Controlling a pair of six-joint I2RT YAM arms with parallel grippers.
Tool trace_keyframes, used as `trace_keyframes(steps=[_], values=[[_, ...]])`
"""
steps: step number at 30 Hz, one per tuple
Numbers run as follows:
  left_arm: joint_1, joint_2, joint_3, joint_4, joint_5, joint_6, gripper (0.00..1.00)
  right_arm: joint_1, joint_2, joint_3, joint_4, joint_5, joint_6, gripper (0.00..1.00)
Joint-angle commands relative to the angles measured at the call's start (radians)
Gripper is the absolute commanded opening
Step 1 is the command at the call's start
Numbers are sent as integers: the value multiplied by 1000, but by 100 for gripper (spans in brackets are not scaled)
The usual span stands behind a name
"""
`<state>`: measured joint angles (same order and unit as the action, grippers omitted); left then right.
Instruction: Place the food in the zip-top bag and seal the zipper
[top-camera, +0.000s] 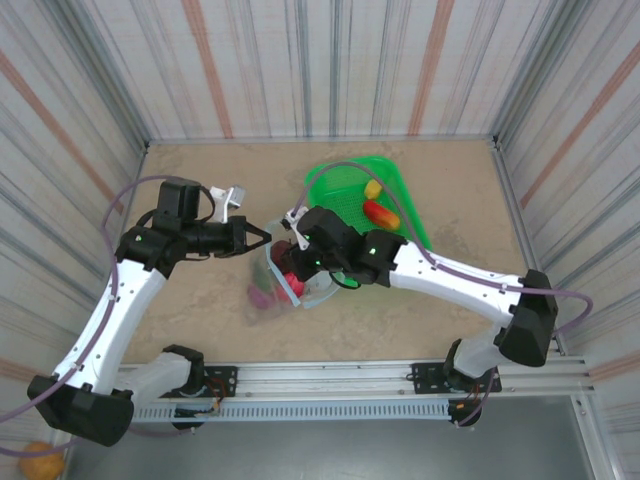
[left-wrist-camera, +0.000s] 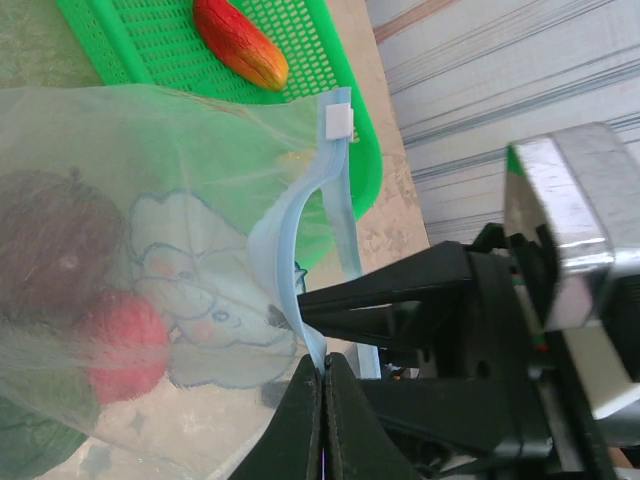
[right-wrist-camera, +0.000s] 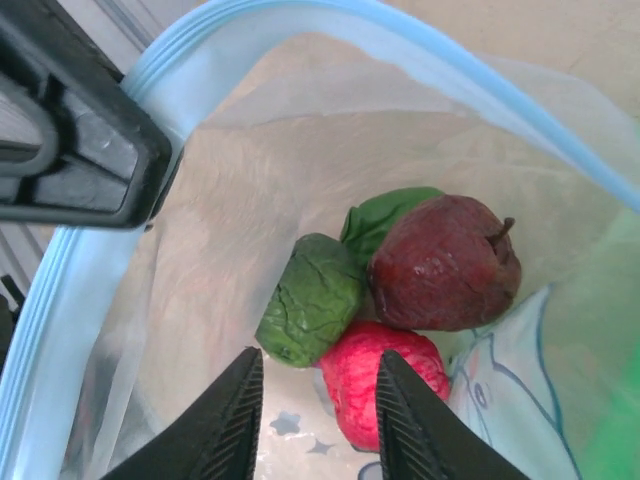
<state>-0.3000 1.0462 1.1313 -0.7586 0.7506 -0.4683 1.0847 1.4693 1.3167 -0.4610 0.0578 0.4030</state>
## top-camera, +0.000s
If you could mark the green toy food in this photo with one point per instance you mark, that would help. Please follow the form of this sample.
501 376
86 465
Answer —
261 272

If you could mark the green plastic mesh basket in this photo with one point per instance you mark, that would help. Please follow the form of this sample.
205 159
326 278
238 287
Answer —
350 200

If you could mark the purple toy food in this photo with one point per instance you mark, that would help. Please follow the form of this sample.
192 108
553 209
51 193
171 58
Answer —
260 298

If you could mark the red orange toy mango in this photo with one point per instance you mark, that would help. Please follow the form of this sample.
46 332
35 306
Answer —
381 214

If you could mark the clear zip-top bag blue zipper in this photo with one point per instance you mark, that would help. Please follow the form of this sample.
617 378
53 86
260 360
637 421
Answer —
257 312

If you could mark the yellow toy food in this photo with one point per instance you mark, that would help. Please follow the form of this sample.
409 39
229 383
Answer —
372 189

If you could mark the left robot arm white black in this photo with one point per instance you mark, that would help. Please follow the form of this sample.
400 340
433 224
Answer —
80 410

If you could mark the black base plate left arm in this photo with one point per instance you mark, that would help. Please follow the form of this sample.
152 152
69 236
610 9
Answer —
222 375

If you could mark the black base plate right arm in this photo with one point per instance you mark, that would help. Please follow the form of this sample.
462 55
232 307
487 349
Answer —
427 377

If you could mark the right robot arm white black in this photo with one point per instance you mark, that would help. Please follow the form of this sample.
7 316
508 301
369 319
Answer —
530 325

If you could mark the orange ball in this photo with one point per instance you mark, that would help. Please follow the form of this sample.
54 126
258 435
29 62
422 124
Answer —
42 462

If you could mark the aluminium mounting rail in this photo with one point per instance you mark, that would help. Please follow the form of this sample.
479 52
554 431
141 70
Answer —
320 372

